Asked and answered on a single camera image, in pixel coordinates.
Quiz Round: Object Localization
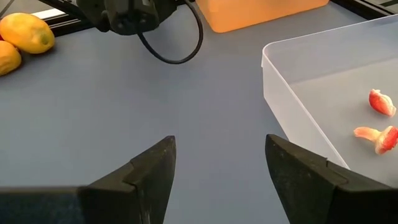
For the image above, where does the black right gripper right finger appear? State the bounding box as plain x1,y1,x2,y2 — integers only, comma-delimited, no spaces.
265,134,398,224

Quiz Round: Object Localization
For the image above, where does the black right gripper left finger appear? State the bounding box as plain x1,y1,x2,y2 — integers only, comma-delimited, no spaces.
0,136,177,224

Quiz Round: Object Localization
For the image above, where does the red capped toy mushroom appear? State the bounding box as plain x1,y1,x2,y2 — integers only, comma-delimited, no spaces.
353,125,398,156
368,88,397,118

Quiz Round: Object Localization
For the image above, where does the clear plastic bin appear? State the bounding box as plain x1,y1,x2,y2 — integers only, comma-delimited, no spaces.
261,14,398,189

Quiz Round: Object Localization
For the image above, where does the large orange toy mango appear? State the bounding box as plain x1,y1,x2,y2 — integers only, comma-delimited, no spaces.
0,12,56,55

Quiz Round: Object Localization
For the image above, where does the orange plastic bin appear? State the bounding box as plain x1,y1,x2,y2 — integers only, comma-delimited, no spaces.
195,0,330,34

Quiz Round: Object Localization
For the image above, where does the orange toy fruit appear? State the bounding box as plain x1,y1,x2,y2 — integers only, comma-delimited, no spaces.
0,40,22,77

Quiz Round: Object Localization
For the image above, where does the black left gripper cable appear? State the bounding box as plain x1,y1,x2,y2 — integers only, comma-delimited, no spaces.
136,0,205,65

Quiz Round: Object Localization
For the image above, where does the silver frame bracket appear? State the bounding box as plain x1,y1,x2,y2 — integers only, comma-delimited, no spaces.
30,8,68,21

